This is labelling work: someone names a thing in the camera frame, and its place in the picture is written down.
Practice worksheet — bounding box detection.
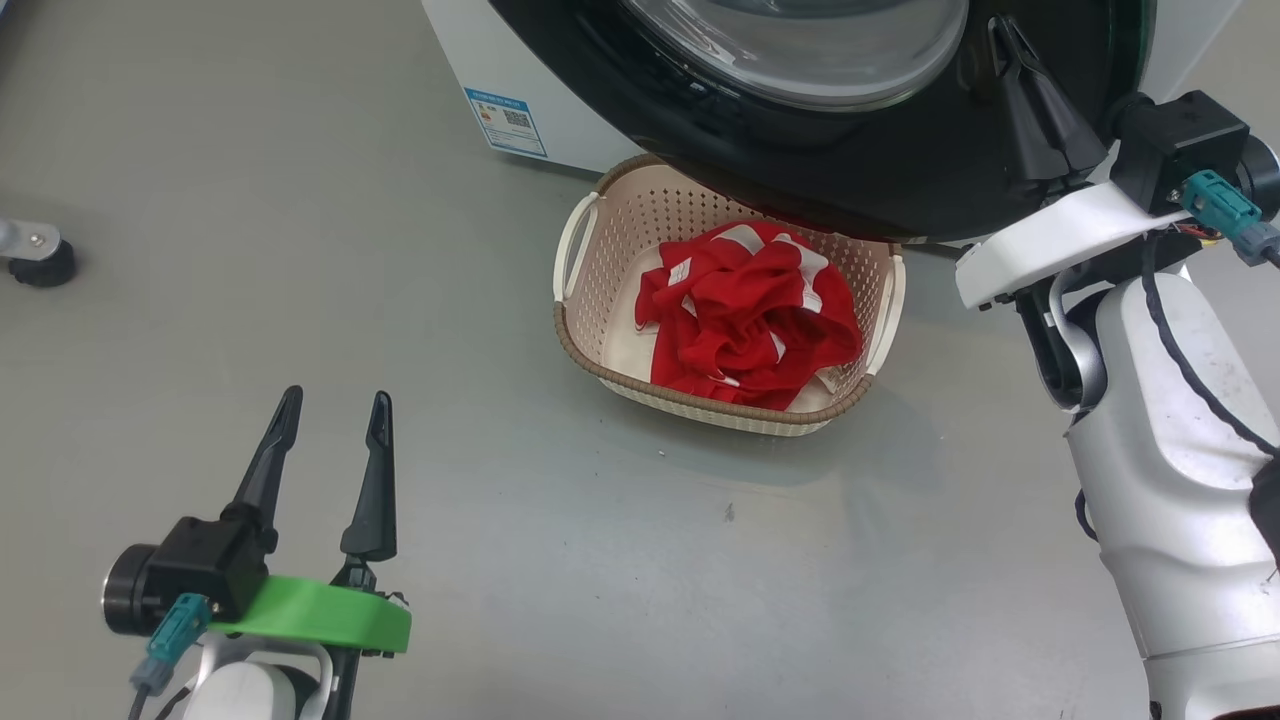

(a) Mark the black cable along right arm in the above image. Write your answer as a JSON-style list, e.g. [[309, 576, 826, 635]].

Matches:
[[1139, 234, 1280, 461]]

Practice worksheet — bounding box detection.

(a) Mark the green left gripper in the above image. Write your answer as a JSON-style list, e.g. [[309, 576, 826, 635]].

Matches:
[[209, 385, 414, 657]]

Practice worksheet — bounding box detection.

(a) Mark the blue energy label sticker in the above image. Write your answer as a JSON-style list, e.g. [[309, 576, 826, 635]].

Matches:
[[463, 86, 549, 160]]

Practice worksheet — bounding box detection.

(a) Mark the cream perforated laundry basket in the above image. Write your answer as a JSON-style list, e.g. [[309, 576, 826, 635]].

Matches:
[[552, 152, 908, 439]]

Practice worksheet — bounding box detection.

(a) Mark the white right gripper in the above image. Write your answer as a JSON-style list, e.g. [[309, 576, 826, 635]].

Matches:
[[954, 13, 1192, 312]]

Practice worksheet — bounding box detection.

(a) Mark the black round glass washer door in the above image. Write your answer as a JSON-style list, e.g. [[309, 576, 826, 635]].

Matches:
[[486, 0, 1157, 245]]

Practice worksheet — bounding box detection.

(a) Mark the black caster with metal bracket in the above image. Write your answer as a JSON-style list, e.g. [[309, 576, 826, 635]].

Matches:
[[0, 217, 78, 290]]

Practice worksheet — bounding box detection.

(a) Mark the teal plug camera cable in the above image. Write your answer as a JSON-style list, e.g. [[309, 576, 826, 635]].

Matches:
[[1179, 169, 1280, 269], [126, 592, 214, 720]]

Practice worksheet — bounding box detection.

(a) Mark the red and white garment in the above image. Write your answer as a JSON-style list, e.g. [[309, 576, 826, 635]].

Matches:
[[634, 220, 865, 413]]

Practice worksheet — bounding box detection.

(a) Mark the white front-load washing machine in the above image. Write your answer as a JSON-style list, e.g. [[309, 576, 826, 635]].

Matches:
[[420, 0, 1247, 177]]

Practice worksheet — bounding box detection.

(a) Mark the teal plug left camera cable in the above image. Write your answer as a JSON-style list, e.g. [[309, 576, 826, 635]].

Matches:
[[126, 592, 214, 720]]

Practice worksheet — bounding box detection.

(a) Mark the teal plug right camera cable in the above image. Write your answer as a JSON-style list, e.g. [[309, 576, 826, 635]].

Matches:
[[1179, 169, 1280, 269]]

